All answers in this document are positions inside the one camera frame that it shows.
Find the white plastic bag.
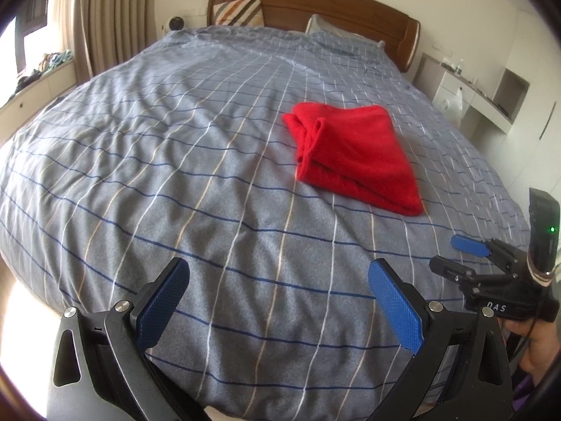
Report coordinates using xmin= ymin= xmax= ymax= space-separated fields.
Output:
xmin=440 ymin=88 xmax=464 ymax=126

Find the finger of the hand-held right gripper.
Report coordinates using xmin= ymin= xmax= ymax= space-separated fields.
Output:
xmin=451 ymin=234 xmax=529 ymax=273
xmin=428 ymin=254 xmax=513 ymax=294

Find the pile of clothes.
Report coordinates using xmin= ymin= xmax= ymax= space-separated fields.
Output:
xmin=13 ymin=49 xmax=73 ymax=93

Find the purple clothing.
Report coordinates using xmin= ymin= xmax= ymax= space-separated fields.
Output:
xmin=512 ymin=375 xmax=542 ymax=415

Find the blue-grey checked blanket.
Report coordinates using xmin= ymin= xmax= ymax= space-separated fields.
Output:
xmin=0 ymin=25 xmax=533 ymax=408

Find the striped pillow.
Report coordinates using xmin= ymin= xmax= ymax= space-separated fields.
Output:
xmin=212 ymin=0 xmax=266 ymax=28

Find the red towel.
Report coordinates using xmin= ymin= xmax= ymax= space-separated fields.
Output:
xmin=282 ymin=102 xmax=425 ymax=217

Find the wooden bed headboard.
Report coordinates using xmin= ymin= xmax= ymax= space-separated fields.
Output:
xmin=207 ymin=0 xmax=421 ymax=73

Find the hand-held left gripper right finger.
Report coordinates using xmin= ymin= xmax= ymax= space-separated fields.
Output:
xmin=364 ymin=259 xmax=513 ymax=421

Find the white wardrobe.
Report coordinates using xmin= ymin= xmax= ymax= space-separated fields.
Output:
xmin=475 ymin=0 xmax=561 ymax=211

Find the person's right hand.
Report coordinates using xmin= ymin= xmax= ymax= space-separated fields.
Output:
xmin=508 ymin=320 xmax=561 ymax=376

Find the white window sill cabinet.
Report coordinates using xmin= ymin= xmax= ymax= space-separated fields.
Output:
xmin=0 ymin=57 xmax=77 ymax=150

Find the white pillow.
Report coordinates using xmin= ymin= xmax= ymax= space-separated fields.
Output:
xmin=304 ymin=14 xmax=382 ymax=47

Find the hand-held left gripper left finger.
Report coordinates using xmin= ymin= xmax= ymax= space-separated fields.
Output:
xmin=46 ymin=256 xmax=211 ymax=421

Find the white desk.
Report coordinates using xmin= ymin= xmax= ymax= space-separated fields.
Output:
xmin=412 ymin=53 xmax=531 ymax=134

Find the beige curtain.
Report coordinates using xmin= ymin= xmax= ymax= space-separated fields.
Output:
xmin=26 ymin=0 xmax=158 ymax=86

